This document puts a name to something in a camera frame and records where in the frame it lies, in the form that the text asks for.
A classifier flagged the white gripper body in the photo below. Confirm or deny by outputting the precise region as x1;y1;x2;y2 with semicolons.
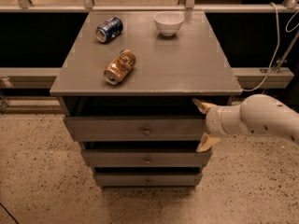
206;105;225;136

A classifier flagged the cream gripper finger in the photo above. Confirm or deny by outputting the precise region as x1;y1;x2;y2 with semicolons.
196;133;220;153
192;98;215;114

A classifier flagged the grey top drawer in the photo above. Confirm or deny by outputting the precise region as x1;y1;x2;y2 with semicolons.
64;117;206;142

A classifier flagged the grey drawer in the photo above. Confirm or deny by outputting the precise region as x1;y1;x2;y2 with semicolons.
64;117;206;142
81;149;212;167
94;173;202;187

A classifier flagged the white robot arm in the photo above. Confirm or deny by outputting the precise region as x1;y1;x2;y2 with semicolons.
192;94;299;152

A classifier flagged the grey drawer cabinet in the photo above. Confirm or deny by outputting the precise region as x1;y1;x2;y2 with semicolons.
50;11;241;177

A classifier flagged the grey bottom drawer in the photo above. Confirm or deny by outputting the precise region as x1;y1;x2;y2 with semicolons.
94;173;202;187

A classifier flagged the grey middle drawer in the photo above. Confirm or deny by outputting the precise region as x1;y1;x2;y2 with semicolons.
81;149;212;167

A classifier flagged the white ceramic bowl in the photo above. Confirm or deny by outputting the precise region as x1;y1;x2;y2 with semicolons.
154;11;184;36

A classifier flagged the gold soda can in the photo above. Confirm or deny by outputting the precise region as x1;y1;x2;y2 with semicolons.
104;49;136;85

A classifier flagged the blue soda can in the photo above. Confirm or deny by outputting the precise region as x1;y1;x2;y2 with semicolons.
95;17;123;43

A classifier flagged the white cable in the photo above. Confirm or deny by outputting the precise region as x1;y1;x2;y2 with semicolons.
242;2;280;93

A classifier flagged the metal railing frame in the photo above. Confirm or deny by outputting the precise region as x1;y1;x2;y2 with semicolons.
0;0;299;91

